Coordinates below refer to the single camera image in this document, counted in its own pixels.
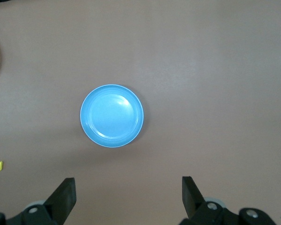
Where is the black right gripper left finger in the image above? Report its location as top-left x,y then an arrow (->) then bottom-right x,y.
7,177 -> 77,225

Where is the blue plate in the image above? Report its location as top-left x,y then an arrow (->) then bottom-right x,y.
80,84 -> 145,148

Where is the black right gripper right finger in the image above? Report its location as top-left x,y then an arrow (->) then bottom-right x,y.
179,175 -> 277,225

